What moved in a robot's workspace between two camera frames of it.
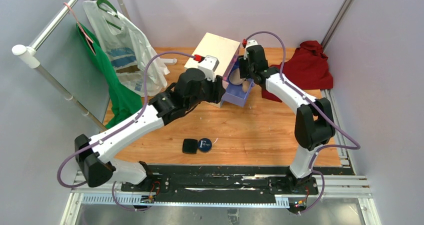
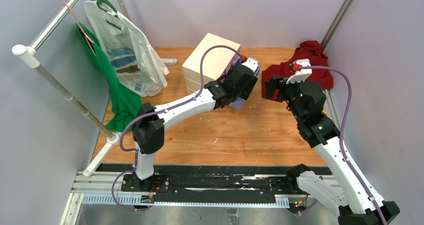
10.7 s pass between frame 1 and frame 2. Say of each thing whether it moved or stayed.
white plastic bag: stayed
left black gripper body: moved
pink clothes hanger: stayed
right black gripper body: moved
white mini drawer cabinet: stayed
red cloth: stayed
